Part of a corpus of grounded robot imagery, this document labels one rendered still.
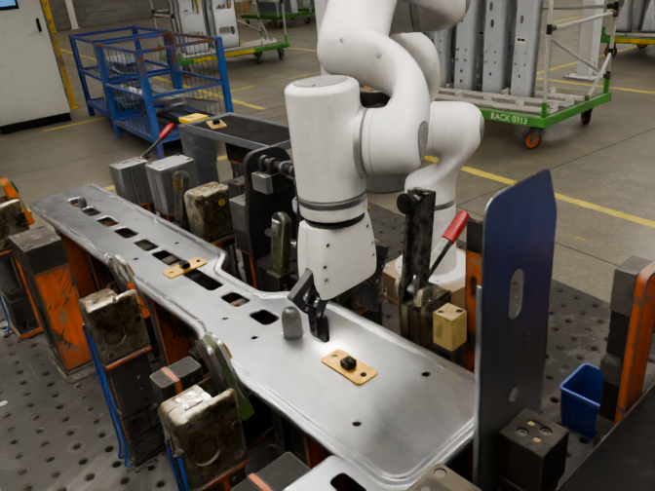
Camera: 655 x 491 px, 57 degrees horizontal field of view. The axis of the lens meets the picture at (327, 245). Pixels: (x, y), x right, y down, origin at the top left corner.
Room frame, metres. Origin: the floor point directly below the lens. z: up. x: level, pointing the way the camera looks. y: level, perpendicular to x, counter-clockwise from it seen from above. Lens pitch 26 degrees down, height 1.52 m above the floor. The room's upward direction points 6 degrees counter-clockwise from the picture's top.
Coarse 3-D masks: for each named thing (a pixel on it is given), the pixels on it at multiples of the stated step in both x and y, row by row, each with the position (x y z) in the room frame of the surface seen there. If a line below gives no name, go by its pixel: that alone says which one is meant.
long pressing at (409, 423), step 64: (64, 192) 1.59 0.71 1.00; (128, 256) 1.13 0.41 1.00; (192, 256) 1.10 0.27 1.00; (192, 320) 0.86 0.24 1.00; (256, 384) 0.67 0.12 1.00; (320, 384) 0.66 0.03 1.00; (384, 384) 0.64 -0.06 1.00; (448, 384) 0.63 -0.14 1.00; (384, 448) 0.53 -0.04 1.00; (448, 448) 0.52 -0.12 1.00
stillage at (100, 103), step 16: (96, 32) 7.62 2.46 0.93; (160, 32) 6.82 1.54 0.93; (80, 64) 7.46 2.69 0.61; (112, 64) 7.21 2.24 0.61; (128, 64) 7.01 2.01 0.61; (160, 64) 7.21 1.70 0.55; (80, 80) 7.46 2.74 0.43; (96, 80) 6.77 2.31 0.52; (112, 80) 6.51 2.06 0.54; (160, 80) 7.37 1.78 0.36; (128, 96) 6.94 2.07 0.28; (128, 112) 6.55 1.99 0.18
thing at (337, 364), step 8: (336, 352) 0.72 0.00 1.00; (344, 352) 0.72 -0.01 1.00; (328, 360) 0.70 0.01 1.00; (336, 360) 0.70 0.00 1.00; (344, 360) 0.69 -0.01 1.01; (352, 360) 0.69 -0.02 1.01; (360, 360) 0.70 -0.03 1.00; (336, 368) 0.68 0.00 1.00; (344, 368) 0.68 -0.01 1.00; (352, 368) 0.68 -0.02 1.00; (360, 368) 0.68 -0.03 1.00; (368, 368) 0.68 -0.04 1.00; (344, 376) 0.67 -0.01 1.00; (352, 376) 0.66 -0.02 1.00; (360, 376) 0.66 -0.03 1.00; (368, 376) 0.66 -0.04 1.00; (360, 384) 0.65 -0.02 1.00
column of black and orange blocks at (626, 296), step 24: (624, 264) 0.56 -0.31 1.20; (648, 264) 0.55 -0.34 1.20; (624, 288) 0.54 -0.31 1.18; (648, 288) 0.53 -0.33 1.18; (624, 312) 0.54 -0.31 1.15; (648, 312) 0.54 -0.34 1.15; (624, 336) 0.54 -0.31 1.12; (648, 336) 0.55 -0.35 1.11; (600, 360) 0.55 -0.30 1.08; (624, 360) 0.53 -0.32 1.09; (624, 384) 0.53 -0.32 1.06; (600, 408) 0.55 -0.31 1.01; (624, 408) 0.53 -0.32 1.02; (600, 432) 0.55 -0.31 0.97
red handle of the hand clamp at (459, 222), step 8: (456, 216) 0.84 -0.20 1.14; (464, 216) 0.84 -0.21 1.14; (456, 224) 0.83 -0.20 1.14; (464, 224) 0.83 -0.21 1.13; (448, 232) 0.83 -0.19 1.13; (456, 232) 0.82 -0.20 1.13; (448, 240) 0.82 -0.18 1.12; (440, 248) 0.81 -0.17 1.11; (448, 248) 0.82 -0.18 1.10; (432, 256) 0.80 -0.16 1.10; (440, 256) 0.80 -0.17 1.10; (432, 264) 0.79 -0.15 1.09; (432, 272) 0.79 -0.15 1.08; (408, 288) 0.77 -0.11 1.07
